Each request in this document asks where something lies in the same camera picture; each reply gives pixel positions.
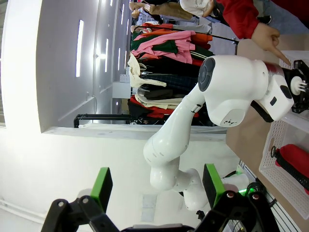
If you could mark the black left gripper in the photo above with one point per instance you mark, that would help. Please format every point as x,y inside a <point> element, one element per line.
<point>288,72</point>

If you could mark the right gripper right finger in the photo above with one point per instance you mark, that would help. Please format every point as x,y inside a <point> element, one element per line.
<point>213,183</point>

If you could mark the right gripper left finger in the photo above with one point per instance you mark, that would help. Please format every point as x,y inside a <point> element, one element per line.
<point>101,188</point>

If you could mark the red CAMPUS zipper pouch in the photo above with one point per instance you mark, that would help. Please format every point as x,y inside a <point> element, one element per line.
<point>294,157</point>

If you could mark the person's right forearm red sleeve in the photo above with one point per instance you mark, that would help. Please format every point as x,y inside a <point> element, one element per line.
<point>239,17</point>

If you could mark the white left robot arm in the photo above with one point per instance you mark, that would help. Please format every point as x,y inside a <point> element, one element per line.
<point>229,79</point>

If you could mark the person's right hand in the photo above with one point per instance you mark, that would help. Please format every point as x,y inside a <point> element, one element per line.
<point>264,36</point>

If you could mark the white perforated plastic basket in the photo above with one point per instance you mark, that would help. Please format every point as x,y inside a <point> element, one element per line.
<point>275,178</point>
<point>298,55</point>

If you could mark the black clothes rack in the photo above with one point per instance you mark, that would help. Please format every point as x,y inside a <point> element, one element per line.
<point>101,116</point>

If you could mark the red garment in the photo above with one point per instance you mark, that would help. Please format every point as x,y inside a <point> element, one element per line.
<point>149,108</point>

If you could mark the dark plaid garment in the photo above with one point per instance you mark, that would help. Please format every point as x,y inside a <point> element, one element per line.
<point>173,81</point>

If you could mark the cream garment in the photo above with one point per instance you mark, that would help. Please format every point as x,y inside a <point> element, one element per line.
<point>137,72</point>

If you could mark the white printed cloth bag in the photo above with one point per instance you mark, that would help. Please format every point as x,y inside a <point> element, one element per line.
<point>195,7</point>

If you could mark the ceiling light strip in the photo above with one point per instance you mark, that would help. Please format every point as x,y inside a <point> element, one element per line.
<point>106,55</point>
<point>80,48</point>

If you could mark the pink garment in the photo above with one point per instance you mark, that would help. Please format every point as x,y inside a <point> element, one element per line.
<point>164,42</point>

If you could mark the orange garment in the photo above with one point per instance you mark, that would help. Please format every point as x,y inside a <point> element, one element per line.
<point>169,26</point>

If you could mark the person in tan coat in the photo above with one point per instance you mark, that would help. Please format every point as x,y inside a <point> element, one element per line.
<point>166,10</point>

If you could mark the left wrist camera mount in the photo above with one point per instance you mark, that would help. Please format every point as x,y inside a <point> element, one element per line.
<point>295,85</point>

